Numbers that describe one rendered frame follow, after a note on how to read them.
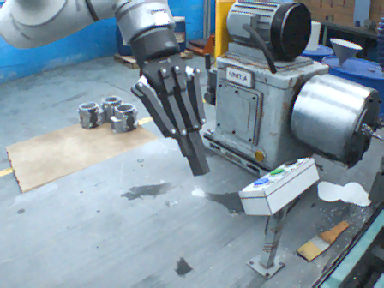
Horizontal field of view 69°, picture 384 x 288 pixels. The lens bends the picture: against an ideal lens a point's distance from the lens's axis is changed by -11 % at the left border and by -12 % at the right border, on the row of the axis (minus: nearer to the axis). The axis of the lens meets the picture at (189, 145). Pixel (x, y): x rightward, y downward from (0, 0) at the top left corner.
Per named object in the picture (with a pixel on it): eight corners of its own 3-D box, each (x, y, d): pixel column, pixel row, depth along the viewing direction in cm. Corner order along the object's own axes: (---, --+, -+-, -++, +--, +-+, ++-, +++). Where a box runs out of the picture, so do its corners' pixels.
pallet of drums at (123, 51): (168, 51, 619) (167, 14, 582) (192, 58, 563) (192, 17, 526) (113, 60, 557) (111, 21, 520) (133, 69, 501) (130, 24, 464)
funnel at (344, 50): (333, 68, 231) (339, 37, 219) (361, 76, 216) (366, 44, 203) (320, 73, 217) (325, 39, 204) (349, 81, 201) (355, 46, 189)
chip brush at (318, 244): (339, 219, 86) (340, 218, 86) (352, 228, 82) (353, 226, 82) (295, 251, 76) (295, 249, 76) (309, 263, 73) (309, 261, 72)
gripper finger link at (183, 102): (159, 74, 52) (166, 72, 53) (184, 135, 53) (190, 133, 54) (171, 65, 49) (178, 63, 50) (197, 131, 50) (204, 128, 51)
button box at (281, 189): (294, 181, 69) (287, 159, 69) (320, 178, 63) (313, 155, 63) (245, 215, 60) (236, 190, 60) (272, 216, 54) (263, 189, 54)
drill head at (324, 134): (292, 120, 119) (302, 57, 106) (378, 158, 94) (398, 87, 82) (252, 140, 105) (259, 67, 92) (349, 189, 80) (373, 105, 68)
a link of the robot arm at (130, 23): (176, -7, 49) (188, 24, 49) (151, 18, 56) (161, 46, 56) (127, -3, 44) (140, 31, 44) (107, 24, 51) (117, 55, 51)
